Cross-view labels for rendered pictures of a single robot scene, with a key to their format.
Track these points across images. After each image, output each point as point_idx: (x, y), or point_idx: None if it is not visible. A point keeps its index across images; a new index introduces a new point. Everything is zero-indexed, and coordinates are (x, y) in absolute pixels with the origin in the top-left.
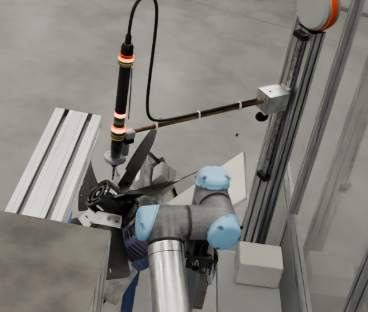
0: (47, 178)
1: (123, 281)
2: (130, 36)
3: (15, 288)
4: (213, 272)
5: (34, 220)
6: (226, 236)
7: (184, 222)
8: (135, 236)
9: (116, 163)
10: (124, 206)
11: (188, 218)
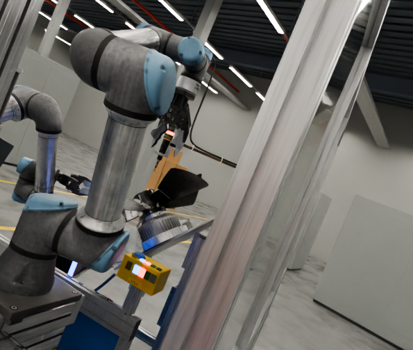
0: None
1: (130, 250)
2: None
3: None
4: (180, 143)
5: None
6: (191, 44)
7: (166, 32)
8: (153, 222)
9: (159, 153)
10: (155, 206)
11: (171, 33)
